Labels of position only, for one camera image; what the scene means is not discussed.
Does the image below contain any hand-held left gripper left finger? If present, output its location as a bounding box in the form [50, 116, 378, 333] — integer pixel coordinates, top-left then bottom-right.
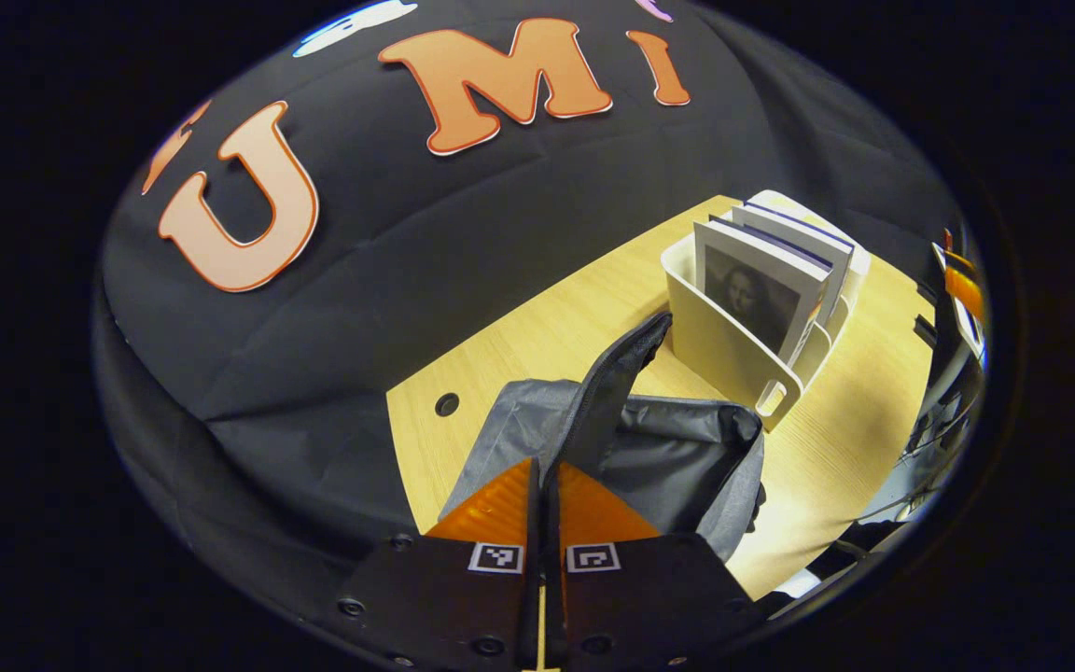
[336, 456, 544, 671]

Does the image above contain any grey schoolbag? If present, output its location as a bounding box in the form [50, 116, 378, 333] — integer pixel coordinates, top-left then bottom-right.
[439, 311, 768, 563]

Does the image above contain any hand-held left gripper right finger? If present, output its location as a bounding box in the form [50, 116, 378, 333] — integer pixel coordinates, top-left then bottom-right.
[545, 461, 768, 670]

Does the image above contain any white bookshelf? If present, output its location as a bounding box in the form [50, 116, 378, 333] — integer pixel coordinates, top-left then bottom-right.
[660, 189, 873, 433]

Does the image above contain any blue cover book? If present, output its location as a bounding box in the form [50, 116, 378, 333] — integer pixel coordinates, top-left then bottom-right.
[732, 199, 856, 324]

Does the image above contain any black backdrop cloth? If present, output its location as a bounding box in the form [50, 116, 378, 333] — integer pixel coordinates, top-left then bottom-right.
[92, 0, 968, 647]

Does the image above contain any portrait cover book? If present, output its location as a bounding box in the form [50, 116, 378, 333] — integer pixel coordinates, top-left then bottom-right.
[693, 218, 834, 366]

